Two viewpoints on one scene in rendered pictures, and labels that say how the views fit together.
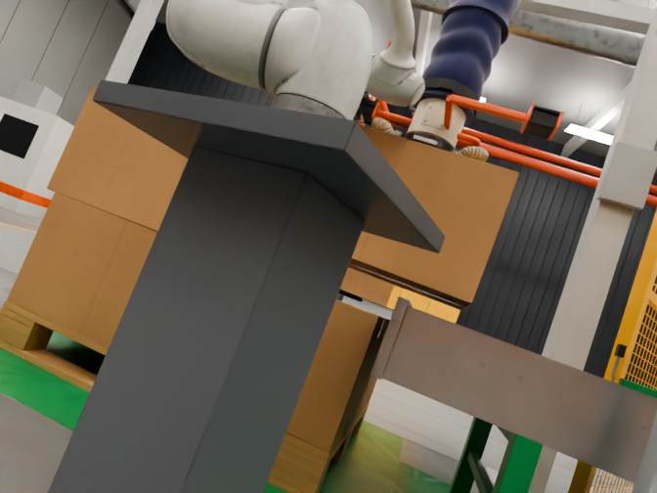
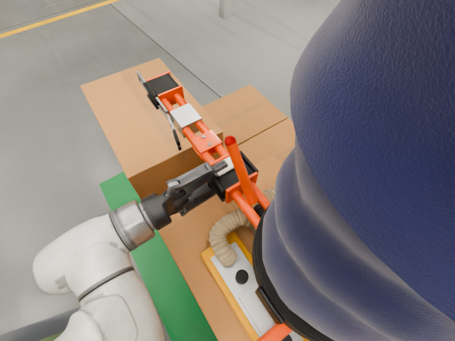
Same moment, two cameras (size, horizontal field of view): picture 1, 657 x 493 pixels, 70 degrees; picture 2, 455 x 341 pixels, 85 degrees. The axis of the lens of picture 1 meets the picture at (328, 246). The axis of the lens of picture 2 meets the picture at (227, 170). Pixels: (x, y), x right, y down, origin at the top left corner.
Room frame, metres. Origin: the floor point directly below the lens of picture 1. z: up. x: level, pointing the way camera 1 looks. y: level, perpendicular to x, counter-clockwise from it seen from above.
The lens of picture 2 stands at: (1.39, -0.15, 1.69)
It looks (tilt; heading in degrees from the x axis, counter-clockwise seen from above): 57 degrees down; 42
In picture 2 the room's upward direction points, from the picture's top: straight up
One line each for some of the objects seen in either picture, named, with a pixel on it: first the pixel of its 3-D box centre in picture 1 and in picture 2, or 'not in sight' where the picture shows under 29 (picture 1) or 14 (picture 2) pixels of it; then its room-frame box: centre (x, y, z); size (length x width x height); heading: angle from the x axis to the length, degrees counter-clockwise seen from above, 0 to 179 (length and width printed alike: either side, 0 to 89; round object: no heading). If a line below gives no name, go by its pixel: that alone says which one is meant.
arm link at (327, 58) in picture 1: (326, 60); not in sight; (0.87, 0.13, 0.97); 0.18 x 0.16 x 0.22; 87
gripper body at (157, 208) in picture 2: not in sight; (166, 205); (1.48, 0.10, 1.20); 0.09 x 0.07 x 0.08; 166
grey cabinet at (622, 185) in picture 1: (628, 175); not in sight; (2.23, -1.26, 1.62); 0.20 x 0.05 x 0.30; 76
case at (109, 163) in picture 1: (169, 178); (157, 137); (1.77, 0.65, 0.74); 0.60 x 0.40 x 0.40; 75
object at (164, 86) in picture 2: not in sight; (165, 90); (1.72, 0.38, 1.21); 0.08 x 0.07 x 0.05; 76
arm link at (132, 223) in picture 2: not in sight; (135, 223); (1.41, 0.12, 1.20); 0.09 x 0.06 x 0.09; 76
